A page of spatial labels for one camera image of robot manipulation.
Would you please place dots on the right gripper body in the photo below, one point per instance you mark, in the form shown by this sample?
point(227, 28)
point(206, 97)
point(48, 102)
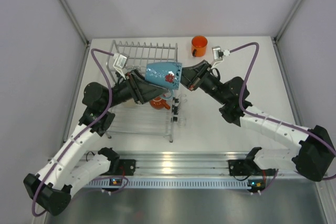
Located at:
point(206, 82)

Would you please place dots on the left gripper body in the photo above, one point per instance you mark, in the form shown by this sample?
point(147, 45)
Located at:
point(124, 91)

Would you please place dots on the small dark orange cup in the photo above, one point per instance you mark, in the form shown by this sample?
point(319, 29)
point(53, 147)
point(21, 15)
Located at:
point(159, 103)

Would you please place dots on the blue mug white inside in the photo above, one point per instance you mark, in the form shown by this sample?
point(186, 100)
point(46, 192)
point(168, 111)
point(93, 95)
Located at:
point(165, 74)

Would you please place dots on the orange mug black handle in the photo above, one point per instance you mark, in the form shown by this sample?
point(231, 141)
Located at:
point(198, 46)

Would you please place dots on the beige handleless cup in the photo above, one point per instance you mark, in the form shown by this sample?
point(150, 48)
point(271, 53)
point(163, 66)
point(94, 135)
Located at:
point(129, 104)

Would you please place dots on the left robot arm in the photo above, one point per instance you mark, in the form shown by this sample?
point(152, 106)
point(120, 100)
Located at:
point(54, 185)

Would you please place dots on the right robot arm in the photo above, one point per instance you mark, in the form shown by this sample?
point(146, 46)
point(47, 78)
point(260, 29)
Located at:
point(308, 152)

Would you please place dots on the clear hook upper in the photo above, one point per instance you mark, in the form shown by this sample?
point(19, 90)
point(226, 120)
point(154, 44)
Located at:
point(180, 99)

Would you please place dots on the clear hook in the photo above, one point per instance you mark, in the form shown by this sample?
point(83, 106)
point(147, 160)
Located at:
point(181, 121)
point(180, 99)

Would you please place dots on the clear hook lower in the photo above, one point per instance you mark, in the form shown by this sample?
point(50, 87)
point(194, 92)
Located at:
point(181, 121)

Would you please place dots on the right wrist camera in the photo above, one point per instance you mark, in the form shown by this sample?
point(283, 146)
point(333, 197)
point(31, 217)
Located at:
point(219, 55)

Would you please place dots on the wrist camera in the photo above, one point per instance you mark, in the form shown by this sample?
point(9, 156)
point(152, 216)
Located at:
point(219, 55)
point(119, 64)

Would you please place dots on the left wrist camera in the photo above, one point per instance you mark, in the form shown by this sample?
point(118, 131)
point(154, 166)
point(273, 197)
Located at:
point(119, 64)

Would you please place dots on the white wire dish rack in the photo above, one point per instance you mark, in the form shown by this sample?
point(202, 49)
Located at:
point(134, 114)

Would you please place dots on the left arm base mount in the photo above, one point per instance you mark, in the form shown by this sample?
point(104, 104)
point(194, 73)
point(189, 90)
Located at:
point(120, 167)

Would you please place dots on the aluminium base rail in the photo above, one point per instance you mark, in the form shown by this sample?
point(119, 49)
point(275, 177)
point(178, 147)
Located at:
point(163, 165)

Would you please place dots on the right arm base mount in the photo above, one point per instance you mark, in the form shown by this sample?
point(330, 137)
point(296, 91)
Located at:
point(241, 167)

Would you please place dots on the slotted cable duct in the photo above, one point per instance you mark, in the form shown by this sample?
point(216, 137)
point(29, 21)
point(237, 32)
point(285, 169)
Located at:
point(175, 183)

